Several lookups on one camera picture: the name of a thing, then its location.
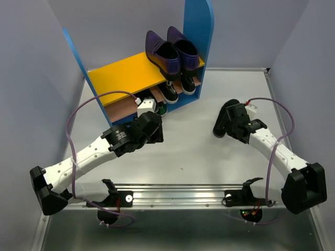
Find black white-laced sneaker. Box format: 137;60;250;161
180;74;196;95

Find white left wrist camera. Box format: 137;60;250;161
137;98;156;117

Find aluminium mounting rail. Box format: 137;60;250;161
43;184;319;210

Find all-black slip-on shoe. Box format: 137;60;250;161
213;99;239;138

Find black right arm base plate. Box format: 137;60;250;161
221;189;266;207

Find pink middle shelf board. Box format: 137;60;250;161
104;77;201;123

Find yellow top shelf board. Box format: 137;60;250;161
88;52;200;111

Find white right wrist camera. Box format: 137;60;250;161
245;103;258;118

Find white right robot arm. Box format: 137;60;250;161
225;103;327;214

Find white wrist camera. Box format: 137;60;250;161
245;103;258;118
137;98;156;117

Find black sneaker orange sole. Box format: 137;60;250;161
158;81;178;104

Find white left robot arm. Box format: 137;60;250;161
29;111;163;215

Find all-black lace sneaker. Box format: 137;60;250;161
135;89;157;105

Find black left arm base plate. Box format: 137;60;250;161
93;190;133;208

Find blue shoe shelf frame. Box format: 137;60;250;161
62;0;216;126

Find purple loafer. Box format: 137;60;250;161
145;30;182;81
167;26;200;77

